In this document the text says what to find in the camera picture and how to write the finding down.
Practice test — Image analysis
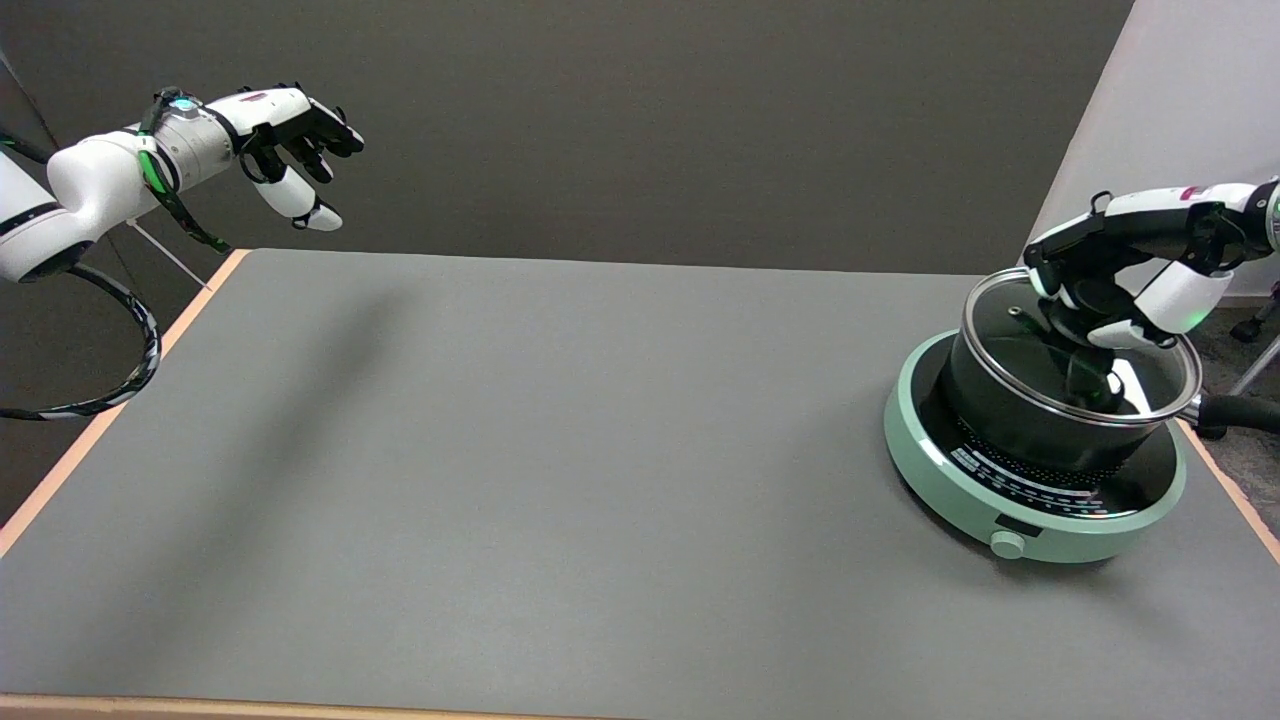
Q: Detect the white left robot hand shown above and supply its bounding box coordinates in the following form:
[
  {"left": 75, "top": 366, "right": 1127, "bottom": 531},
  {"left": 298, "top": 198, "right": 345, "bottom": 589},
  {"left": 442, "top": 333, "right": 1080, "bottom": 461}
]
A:
[{"left": 233, "top": 84, "right": 366, "bottom": 233}]

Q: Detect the glass pot lid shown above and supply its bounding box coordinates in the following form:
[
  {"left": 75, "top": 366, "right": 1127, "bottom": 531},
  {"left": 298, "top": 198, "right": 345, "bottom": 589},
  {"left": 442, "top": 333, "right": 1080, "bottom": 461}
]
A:
[{"left": 960, "top": 267, "right": 1204, "bottom": 429}]

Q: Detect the black pot with handle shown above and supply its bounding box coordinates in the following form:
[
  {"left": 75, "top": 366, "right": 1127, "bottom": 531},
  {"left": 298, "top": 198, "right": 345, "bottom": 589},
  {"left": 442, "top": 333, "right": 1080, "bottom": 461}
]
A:
[{"left": 943, "top": 330, "right": 1280, "bottom": 474}]

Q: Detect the green black wrist cable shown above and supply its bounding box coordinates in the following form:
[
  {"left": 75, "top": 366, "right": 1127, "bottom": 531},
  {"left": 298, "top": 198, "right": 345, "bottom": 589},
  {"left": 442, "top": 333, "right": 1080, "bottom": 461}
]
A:
[{"left": 138, "top": 88, "right": 232, "bottom": 254}]

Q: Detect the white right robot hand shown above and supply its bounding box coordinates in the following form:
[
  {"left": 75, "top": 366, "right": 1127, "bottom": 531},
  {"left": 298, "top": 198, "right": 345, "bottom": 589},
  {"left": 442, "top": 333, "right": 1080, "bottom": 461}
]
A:
[{"left": 1023, "top": 180, "right": 1273, "bottom": 352}]

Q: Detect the black looping arm cable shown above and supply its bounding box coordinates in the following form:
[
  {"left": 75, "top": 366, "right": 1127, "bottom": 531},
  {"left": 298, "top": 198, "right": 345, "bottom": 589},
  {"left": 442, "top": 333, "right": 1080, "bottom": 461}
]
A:
[{"left": 0, "top": 135, "right": 162, "bottom": 422}]

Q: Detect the green induction cooker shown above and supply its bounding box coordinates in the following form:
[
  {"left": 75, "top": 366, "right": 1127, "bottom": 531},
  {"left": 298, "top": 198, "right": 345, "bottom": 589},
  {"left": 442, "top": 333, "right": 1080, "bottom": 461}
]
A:
[{"left": 884, "top": 330, "right": 1188, "bottom": 564}]

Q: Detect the metal chair base with casters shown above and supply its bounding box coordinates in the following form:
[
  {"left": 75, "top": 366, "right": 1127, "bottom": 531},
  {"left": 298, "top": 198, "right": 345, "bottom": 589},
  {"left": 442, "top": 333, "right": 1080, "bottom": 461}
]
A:
[{"left": 1198, "top": 282, "right": 1280, "bottom": 442}]

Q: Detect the thin white rod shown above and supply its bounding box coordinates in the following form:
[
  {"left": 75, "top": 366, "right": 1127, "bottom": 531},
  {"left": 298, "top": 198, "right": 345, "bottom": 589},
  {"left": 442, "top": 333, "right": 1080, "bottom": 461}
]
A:
[{"left": 128, "top": 222, "right": 213, "bottom": 293}]

